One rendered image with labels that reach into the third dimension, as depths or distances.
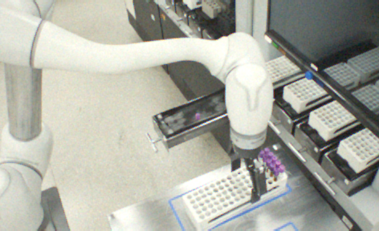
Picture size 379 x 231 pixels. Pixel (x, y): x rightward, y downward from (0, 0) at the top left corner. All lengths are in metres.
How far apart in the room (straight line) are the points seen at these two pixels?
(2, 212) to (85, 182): 1.18
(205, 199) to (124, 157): 1.34
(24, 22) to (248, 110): 0.49
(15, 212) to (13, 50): 0.57
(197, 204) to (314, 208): 0.34
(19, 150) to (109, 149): 1.25
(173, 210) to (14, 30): 0.67
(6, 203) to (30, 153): 0.18
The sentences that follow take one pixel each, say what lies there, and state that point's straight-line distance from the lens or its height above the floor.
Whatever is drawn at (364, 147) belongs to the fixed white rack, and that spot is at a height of 0.86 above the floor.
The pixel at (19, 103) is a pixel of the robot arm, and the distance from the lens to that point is 1.14.
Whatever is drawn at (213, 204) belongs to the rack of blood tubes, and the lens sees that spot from 1.10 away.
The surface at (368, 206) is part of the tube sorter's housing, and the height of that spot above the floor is 0.73.
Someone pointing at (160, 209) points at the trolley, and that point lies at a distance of 1.16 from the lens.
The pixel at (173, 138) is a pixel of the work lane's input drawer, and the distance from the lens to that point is 1.35.
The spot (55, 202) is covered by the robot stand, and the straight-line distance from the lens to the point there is 1.43.
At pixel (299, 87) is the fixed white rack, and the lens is 1.46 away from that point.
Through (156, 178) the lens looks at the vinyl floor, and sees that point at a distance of 2.25.
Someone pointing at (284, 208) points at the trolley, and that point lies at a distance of 1.16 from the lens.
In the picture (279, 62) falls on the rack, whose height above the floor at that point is 0.86.
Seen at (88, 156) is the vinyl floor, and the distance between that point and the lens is 2.46.
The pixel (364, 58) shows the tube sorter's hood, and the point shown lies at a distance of 1.12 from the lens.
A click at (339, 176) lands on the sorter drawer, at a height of 0.78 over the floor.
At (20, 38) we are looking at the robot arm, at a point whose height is 1.44.
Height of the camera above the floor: 1.81
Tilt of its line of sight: 45 degrees down
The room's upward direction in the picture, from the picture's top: 6 degrees counter-clockwise
